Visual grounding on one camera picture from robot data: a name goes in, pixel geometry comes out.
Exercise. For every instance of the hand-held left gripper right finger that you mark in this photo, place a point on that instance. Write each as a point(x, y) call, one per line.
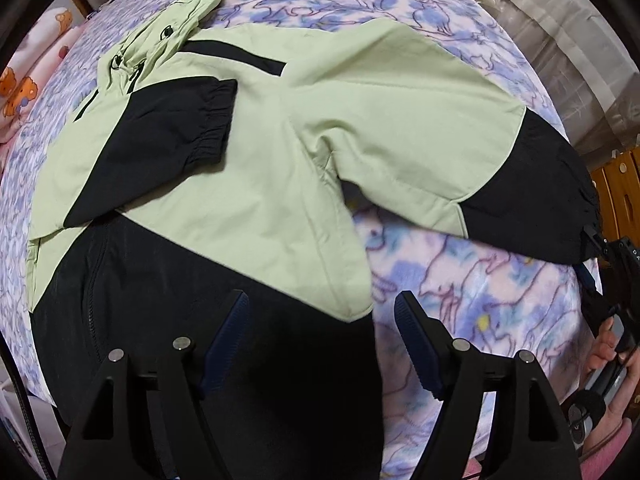
point(415, 345)

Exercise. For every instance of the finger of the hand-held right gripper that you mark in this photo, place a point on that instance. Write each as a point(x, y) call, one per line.
point(600, 242)
point(587, 277)

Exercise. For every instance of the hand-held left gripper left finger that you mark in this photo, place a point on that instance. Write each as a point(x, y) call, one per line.
point(227, 345)

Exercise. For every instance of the green and black jacket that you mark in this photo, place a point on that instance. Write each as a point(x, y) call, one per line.
point(260, 150)

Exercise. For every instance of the person's right forearm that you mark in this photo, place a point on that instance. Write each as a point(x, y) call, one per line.
point(620, 452)

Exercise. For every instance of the person's right hand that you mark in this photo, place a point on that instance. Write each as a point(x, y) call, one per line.
point(602, 345)

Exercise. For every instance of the wooden drawer cabinet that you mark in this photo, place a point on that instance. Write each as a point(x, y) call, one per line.
point(620, 185)

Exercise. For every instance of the cat print fleece blanket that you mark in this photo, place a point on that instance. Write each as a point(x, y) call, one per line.
point(475, 300)

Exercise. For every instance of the white cardboard box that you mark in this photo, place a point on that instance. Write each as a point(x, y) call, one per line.
point(15, 425)

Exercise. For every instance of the bear print rolled quilt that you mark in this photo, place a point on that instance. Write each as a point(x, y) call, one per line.
point(20, 90)

